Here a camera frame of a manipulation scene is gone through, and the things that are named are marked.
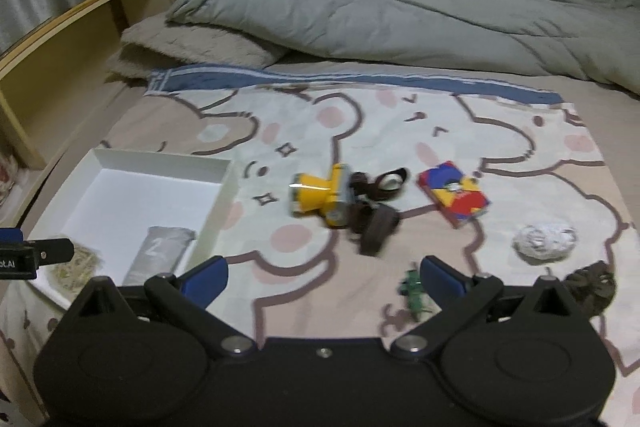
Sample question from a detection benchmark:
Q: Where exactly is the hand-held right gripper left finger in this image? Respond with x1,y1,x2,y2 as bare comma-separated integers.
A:
74,255,261,359

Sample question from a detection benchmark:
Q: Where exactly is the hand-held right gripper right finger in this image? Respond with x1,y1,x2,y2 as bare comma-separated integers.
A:
390,255,589,360

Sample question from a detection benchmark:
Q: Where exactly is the green toy figure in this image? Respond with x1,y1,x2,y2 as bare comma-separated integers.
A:
398,262,431,322

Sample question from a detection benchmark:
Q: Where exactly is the colourful card box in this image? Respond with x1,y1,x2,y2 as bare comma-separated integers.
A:
417,161,492,229

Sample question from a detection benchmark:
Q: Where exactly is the white cardboard box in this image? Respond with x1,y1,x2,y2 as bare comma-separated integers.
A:
22,148,236,308

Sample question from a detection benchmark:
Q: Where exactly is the yellow headlamp with brown strap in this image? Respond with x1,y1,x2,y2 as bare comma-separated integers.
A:
289,163,408,257

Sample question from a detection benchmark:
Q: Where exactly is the dark camouflage scrunchie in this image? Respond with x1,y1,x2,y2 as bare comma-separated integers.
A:
564,260,617,319

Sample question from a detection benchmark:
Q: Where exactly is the straw paper filler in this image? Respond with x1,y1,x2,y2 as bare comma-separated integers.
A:
46,244,106,297

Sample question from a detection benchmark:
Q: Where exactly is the printed bear blanket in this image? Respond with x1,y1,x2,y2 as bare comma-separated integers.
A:
0,63,640,427

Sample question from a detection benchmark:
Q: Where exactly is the wooden headboard shelf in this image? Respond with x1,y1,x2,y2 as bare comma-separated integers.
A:
0,0,201,172

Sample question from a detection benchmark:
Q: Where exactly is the beige fluffy pillow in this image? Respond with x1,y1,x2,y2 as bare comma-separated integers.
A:
105,14,291,82

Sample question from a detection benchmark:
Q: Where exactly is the grey duvet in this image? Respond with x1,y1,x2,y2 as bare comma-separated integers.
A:
165,0,640,95

